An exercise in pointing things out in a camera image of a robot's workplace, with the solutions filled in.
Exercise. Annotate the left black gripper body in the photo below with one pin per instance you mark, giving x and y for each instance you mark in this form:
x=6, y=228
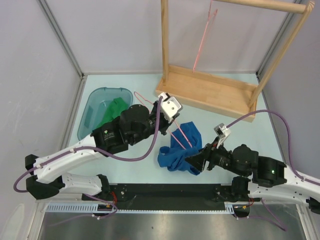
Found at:
x=153, y=118

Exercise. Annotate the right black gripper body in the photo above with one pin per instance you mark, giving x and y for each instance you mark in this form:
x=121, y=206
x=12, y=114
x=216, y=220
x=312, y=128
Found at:
x=216, y=156

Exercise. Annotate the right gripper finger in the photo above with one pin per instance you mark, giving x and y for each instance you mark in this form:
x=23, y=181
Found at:
x=196, y=167
x=197, y=158

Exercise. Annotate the blue tank top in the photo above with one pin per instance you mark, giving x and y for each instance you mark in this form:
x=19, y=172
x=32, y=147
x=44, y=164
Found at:
x=185, y=141

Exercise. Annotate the pink wire hanger with blue top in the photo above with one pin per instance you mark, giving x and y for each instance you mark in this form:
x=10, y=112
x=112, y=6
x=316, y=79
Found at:
x=142, y=99

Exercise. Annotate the green tank top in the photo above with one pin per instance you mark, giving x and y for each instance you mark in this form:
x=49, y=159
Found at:
x=114, y=109

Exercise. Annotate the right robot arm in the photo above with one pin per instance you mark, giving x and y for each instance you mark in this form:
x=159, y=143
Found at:
x=257, y=177

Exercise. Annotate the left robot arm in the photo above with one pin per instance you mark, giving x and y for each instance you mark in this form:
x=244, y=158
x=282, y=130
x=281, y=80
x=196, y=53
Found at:
x=50, y=175

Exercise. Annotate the wooden clothes rack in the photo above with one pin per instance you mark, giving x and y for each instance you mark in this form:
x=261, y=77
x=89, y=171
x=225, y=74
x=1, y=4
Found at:
x=222, y=95

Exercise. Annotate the teal plastic bin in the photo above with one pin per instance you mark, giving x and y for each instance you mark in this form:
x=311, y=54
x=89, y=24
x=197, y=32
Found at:
x=97, y=104

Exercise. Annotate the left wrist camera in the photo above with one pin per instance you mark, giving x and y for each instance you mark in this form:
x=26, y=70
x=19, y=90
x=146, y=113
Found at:
x=169, y=105

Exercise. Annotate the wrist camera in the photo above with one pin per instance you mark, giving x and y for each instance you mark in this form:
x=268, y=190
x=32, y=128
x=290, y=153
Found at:
x=222, y=132
x=169, y=105

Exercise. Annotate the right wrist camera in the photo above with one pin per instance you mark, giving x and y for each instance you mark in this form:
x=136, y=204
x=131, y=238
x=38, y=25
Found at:
x=222, y=132

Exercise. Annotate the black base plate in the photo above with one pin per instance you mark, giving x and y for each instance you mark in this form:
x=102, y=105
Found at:
x=173, y=197

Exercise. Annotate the aluminium frame post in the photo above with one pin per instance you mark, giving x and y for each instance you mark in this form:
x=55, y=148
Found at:
x=48, y=13

